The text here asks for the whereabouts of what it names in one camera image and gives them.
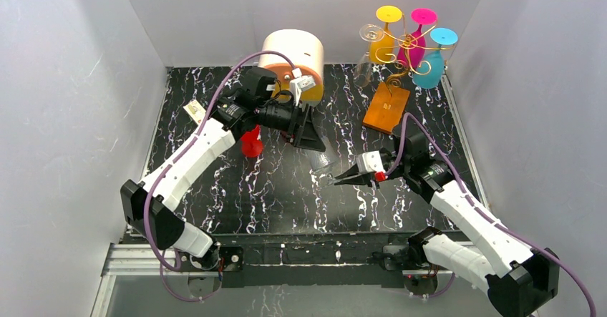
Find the round pastel drawer cabinet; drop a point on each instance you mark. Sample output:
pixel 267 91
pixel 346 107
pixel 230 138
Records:
pixel 307 53

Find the clear wine glass front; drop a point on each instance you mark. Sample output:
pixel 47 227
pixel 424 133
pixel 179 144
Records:
pixel 322 163

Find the white red small box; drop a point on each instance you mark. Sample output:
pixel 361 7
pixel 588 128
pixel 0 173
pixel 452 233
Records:
pixel 195 111

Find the wooden rack base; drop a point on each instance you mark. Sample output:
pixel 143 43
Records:
pixel 386 108

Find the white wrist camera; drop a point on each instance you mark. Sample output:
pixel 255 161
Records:
pixel 298 84
pixel 375 163

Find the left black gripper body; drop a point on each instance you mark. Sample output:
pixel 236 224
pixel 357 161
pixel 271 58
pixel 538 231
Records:
pixel 300 126

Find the magenta wine glass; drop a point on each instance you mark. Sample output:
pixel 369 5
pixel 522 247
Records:
pixel 414 44

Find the red wine glass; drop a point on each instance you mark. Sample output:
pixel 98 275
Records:
pixel 251 144

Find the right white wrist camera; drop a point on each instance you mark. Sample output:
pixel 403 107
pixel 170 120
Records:
pixel 375 163

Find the blue wine glass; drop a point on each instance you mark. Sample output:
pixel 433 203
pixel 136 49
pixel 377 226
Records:
pixel 431 68

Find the yellow wine glass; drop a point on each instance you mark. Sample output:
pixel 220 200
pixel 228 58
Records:
pixel 382 51

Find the clear wine glass rear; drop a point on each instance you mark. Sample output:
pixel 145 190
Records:
pixel 371 34

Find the clear wine glass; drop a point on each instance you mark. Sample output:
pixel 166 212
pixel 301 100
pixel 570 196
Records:
pixel 322 163
pixel 371 34

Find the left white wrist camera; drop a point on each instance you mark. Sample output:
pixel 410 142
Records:
pixel 298 84

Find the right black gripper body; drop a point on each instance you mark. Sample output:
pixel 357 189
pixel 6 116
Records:
pixel 376 175

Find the black front mounting rail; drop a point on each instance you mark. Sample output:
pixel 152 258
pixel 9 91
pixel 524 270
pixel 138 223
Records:
pixel 329 259

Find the gold wire glass rack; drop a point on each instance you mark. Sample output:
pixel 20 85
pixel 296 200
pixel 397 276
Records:
pixel 429 45

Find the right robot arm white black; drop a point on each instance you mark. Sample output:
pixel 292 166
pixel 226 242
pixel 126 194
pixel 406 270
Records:
pixel 516 278

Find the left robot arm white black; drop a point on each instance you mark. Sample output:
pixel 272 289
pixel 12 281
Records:
pixel 149 204

